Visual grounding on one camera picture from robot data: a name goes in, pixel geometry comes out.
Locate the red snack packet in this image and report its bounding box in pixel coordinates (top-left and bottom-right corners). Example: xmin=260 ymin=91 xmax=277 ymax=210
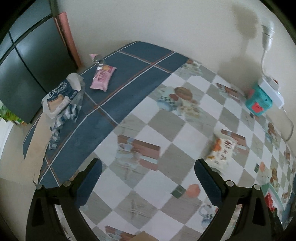
xmin=264 ymin=193 xmax=275 ymax=212

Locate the green-rimmed white tray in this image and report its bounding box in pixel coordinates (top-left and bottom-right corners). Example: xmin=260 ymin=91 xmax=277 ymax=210
xmin=261 ymin=184 xmax=295 ymax=229

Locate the white orange snack packet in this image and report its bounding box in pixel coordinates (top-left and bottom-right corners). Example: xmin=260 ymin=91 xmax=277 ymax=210
xmin=205 ymin=137 xmax=237 ymax=170

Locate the teal toy box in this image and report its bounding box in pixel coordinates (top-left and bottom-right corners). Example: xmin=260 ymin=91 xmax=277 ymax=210
xmin=245 ymin=83 xmax=273 ymax=116

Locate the blue white tissue pack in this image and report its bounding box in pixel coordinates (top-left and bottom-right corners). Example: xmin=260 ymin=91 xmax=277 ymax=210
xmin=41 ymin=73 xmax=85 ymax=150

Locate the white power strip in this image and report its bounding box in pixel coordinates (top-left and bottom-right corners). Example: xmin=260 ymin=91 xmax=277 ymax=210
xmin=258 ymin=76 xmax=285 ymax=109

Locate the pink snack packet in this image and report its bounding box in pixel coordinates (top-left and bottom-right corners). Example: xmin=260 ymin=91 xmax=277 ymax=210
xmin=89 ymin=54 xmax=117 ymax=92

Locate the dark cabinet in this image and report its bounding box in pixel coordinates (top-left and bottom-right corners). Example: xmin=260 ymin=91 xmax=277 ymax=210
xmin=1 ymin=1 xmax=78 ymax=123

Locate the white power cable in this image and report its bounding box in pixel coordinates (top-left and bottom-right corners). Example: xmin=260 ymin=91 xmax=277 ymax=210
xmin=260 ymin=22 xmax=295 ymax=142

